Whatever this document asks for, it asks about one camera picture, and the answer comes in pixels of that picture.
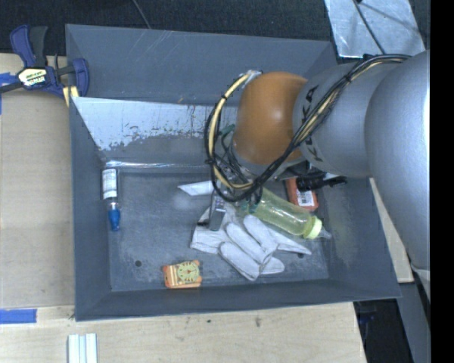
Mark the white paper piece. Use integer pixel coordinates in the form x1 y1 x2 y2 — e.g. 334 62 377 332
177 179 215 197

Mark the yellow-green clear baby bottle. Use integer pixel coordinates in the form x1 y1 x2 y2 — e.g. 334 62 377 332
245 187 332 240

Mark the white glove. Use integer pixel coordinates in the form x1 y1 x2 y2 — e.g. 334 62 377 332
189 201 313 283

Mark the black cylinder on white bracket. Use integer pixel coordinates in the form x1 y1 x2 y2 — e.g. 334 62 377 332
295 171 348 191

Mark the grey metal bin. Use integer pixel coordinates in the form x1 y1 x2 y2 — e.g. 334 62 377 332
64 23 403 322

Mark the orange toy clock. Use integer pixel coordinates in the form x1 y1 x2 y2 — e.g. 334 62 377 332
162 259 204 290

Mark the orange packet with barcode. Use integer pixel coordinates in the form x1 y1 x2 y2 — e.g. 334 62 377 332
285 176 320 213

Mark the small clear bottle blue cap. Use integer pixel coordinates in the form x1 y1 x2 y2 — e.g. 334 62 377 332
101 167 122 232

